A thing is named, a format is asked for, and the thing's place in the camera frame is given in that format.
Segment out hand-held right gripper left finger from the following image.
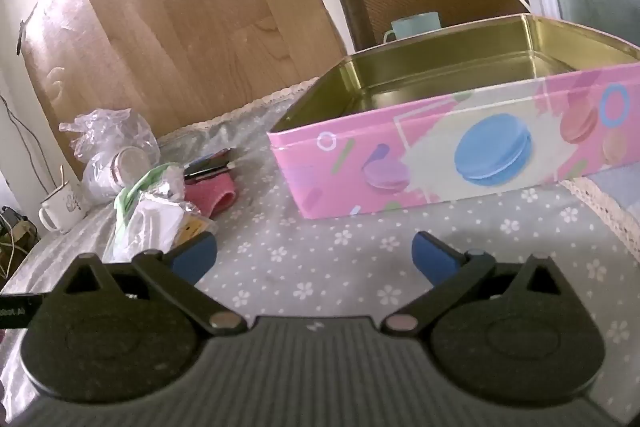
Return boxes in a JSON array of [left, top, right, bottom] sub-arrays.
[[64, 231, 247, 336]]

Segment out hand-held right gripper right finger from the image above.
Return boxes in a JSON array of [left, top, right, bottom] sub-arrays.
[[381, 231, 568, 336]]

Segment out pink macaron print tin box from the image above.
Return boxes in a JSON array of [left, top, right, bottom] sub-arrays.
[[267, 13, 640, 221]]

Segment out pink cloth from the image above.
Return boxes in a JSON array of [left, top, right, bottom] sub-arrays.
[[184, 174, 237, 220]]

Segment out green and white plastic packet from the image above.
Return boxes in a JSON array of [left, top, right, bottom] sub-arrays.
[[102, 163, 188, 264]]

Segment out dark flat item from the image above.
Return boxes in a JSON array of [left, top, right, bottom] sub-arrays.
[[184, 148, 239, 184]]

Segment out white enamel mug with spoon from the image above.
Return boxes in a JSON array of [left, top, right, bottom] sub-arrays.
[[38, 167, 87, 235]]

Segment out white round jar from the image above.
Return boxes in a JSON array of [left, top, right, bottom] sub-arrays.
[[95, 146, 152, 192]]

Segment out clear crumpled plastic bag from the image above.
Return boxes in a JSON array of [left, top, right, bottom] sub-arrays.
[[59, 108, 161, 202]]

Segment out teal mug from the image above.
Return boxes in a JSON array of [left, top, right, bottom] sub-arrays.
[[383, 12, 442, 44]]

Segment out wooden board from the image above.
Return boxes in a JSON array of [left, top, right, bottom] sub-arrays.
[[17, 0, 346, 178]]

